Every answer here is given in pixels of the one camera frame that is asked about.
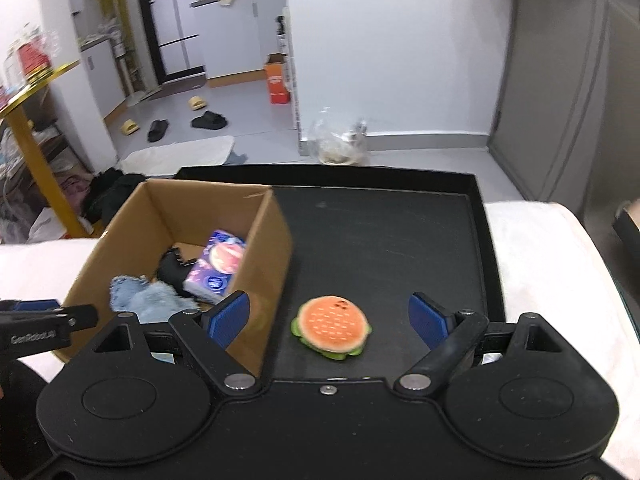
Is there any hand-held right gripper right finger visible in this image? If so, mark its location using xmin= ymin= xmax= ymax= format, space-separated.
xmin=395 ymin=291 xmax=561 ymax=394

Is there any black tray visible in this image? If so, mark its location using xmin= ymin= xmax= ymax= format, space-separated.
xmin=172 ymin=165 xmax=504 ymax=382

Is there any brown board black frame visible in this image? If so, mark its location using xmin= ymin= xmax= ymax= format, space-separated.
xmin=612 ymin=199 xmax=640 ymax=257

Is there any fluffy blue plush cloth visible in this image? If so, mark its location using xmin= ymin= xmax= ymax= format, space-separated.
xmin=131 ymin=282 xmax=199 ymax=324

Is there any white floor mat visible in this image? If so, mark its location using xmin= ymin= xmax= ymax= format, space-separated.
xmin=119 ymin=134 xmax=236 ymax=174

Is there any clear plastic bag with bowl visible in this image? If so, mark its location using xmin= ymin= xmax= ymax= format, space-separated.
xmin=306 ymin=107 xmax=371 ymax=166

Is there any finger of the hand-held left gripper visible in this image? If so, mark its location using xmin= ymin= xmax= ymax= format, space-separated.
xmin=0 ymin=298 xmax=61 ymax=314

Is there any black framed sliding door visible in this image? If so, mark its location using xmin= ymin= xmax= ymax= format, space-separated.
xmin=131 ymin=0 xmax=209 ymax=89

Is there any grey padded panel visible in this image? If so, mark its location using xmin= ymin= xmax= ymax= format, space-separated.
xmin=487 ymin=0 xmax=640 ymax=217

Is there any red box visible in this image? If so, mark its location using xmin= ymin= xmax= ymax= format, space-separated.
xmin=19 ymin=41 xmax=52 ymax=74

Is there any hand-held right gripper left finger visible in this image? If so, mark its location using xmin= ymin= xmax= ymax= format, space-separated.
xmin=93 ymin=290 xmax=261 ymax=394

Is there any brown cardboard box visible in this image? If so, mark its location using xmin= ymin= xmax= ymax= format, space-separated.
xmin=52 ymin=179 xmax=294 ymax=379

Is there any white kitchen counter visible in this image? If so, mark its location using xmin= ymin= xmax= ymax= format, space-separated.
xmin=189 ymin=0 xmax=289 ymax=89

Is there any black clothes pile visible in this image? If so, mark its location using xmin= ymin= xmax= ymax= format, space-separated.
xmin=81 ymin=168 xmax=149 ymax=224

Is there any orange carton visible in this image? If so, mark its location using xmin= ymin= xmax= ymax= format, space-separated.
xmin=264 ymin=53 xmax=294 ymax=105

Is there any blue tissue packet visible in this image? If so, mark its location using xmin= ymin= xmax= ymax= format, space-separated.
xmin=182 ymin=229 xmax=247 ymax=306

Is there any yellow table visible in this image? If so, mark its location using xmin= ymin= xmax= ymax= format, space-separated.
xmin=0 ymin=58 xmax=104 ymax=239

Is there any white blanket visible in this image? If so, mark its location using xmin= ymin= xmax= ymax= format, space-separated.
xmin=0 ymin=202 xmax=640 ymax=463

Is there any burger plush toy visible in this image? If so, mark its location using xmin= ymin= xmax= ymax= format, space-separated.
xmin=291 ymin=295 xmax=374 ymax=360

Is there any black beaded cushion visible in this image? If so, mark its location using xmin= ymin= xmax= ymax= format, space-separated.
xmin=155 ymin=245 xmax=199 ymax=286

